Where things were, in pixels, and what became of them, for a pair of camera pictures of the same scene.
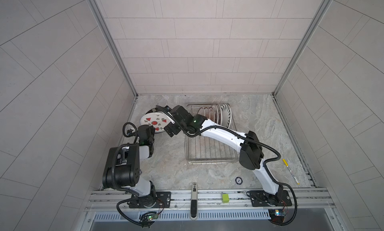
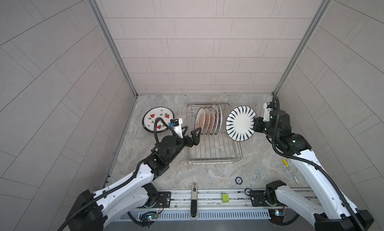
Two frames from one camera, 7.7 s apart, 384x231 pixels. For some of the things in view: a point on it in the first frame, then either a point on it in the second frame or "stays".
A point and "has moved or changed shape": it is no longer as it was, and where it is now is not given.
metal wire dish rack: (202, 149) stays
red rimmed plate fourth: (220, 117) stays
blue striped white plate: (225, 115) → (239, 123)
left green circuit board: (152, 216) stays
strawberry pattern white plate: (158, 119) has moved or changed shape
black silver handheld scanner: (194, 212) stays
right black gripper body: (177, 124) → (260, 126)
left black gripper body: (151, 131) → (178, 145)
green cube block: (225, 198) stays
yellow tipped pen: (286, 163) stays
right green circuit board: (277, 216) stays
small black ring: (238, 180) stays
